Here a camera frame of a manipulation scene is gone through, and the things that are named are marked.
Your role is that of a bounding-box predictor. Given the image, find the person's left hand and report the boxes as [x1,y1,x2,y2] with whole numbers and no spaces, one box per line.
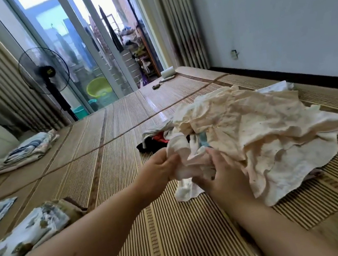
[125,145,188,209]

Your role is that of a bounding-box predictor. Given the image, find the person's right hand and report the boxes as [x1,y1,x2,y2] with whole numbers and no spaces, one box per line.
[187,142,259,215]

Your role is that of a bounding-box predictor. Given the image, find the black red garment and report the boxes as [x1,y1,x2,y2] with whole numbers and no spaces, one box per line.
[135,130,175,157]

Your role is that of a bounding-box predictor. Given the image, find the pale grey garment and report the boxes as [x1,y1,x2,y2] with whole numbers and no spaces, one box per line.
[140,122,176,142]

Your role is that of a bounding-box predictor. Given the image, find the light blue garment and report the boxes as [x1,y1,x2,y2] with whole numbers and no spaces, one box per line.
[196,131,210,149]

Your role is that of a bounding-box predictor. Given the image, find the pile of clothes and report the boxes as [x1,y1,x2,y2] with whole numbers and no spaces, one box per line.
[167,68,338,220]

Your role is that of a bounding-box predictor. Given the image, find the bamboo bed mat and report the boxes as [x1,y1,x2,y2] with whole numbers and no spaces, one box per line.
[0,42,338,256]

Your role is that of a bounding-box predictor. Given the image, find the white bear print pants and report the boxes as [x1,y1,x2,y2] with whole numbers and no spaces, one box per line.
[0,200,76,256]

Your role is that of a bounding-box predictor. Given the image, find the person's right forearm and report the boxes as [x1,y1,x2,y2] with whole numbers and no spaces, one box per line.
[228,180,338,256]

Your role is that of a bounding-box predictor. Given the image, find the small teal bucket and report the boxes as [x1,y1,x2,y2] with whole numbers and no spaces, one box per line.
[71,103,92,121]

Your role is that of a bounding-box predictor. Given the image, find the yellow green basin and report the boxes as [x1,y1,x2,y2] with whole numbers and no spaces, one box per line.
[85,76,115,102]

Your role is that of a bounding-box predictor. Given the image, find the white paper roll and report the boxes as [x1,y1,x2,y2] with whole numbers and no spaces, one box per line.
[160,66,177,80]

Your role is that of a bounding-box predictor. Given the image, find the small floral white garment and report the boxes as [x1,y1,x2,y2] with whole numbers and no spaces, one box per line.
[254,79,296,98]

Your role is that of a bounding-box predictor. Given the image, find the cluttered balcony shelf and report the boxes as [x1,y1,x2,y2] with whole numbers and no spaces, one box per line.
[116,20,162,86]

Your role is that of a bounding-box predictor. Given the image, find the folded striped blanket stack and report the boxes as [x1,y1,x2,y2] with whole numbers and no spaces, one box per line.
[0,129,64,176]

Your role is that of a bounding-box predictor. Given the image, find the black standing fan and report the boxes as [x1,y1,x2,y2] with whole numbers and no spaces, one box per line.
[15,42,80,130]

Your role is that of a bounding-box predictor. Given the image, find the sliding glass balcony door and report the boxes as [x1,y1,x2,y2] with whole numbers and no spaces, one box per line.
[5,0,173,124]

